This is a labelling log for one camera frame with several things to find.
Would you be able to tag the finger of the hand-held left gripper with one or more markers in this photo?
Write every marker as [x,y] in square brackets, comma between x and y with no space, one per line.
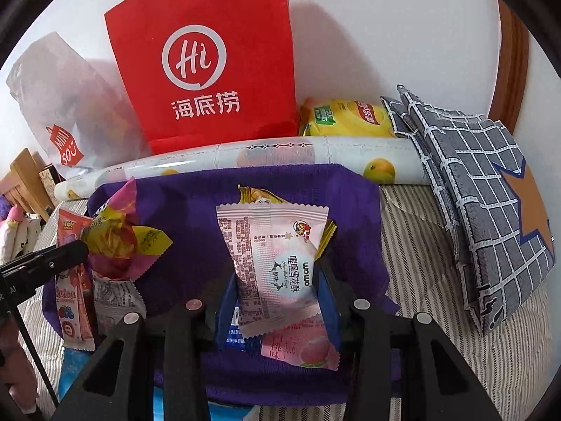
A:
[65,254]

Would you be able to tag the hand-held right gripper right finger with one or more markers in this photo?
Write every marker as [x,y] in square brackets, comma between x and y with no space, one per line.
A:
[331,315]

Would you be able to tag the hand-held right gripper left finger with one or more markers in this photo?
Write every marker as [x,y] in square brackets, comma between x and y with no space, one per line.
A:
[225,311]

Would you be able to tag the red pink long snack packet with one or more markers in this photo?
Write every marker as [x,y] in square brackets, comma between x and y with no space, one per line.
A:
[72,307]

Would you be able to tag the pale pink snack packet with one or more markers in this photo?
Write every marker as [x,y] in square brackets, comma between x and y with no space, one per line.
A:
[271,263]

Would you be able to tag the person's left hand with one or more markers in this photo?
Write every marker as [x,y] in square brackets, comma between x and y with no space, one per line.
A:
[15,359]

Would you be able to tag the pink peach snack packet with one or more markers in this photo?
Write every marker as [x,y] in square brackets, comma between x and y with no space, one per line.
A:
[307,346]

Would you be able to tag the pink yellow snack packet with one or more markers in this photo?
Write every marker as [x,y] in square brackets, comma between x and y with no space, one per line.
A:
[118,237]

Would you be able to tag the grey white snack packet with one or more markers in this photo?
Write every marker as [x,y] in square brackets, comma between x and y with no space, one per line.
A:
[116,302]

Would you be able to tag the purple plush toy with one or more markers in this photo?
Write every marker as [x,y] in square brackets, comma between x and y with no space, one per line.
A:
[2,206]

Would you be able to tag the wooden chair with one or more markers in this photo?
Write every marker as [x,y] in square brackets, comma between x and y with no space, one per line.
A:
[24,180]

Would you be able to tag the purple towel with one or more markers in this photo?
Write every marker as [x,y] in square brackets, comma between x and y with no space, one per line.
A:
[184,210]

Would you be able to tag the yellow triangular snack packet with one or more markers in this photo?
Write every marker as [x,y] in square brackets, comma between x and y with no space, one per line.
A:
[263,195]

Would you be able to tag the white plastic shopping bag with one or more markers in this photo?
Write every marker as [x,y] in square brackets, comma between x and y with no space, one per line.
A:
[65,96]

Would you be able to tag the fruit print paper roll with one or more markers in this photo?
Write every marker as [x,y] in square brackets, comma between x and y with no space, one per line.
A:
[280,158]

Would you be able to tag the yellow chip bag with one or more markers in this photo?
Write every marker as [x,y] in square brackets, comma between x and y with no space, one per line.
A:
[346,118]

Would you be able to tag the grey checked cloth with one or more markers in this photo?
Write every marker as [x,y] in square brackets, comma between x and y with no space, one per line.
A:
[482,184]

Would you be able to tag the red paper bag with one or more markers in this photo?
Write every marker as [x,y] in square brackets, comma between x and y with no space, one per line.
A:
[201,61]

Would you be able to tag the brown wooden door frame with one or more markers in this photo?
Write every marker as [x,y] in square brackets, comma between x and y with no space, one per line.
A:
[512,65]

